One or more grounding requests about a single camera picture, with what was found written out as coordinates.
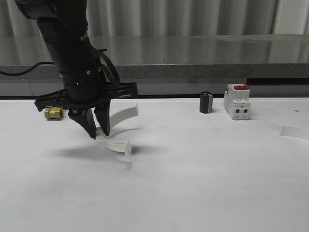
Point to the white circuit breaker red switch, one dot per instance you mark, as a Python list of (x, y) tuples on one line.
[(236, 101)]

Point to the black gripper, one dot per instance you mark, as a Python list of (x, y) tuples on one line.
[(85, 90)]

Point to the white pipe clamp half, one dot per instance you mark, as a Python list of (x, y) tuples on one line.
[(118, 145), (292, 131)]

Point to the brass valve red handwheel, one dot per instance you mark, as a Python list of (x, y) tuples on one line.
[(53, 113)]

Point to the grey stone counter ledge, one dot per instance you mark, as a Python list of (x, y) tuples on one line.
[(273, 65)]

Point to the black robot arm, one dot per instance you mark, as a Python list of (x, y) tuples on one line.
[(63, 26)]

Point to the grey corrugated curtain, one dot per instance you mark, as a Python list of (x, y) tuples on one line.
[(196, 17)]

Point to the dark cylindrical capacitor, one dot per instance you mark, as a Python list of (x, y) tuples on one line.
[(206, 100)]

